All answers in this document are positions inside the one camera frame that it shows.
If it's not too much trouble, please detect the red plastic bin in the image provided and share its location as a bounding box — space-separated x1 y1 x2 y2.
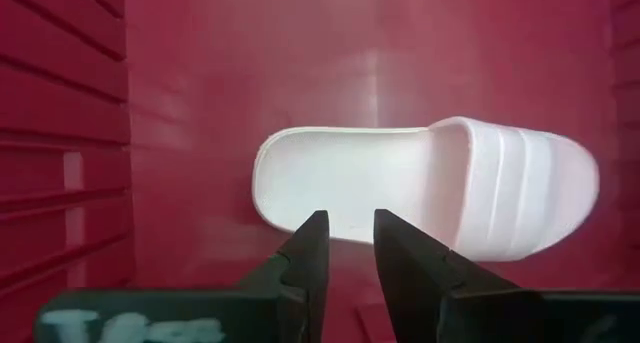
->
0 0 640 343

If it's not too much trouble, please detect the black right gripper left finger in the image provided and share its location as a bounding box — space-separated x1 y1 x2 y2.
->
238 210 330 343

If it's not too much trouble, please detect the pink rubber slide sandal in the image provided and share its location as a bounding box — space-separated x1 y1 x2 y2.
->
251 115 601 263

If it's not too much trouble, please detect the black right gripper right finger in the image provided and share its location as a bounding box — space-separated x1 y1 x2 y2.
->
373 208 521 343

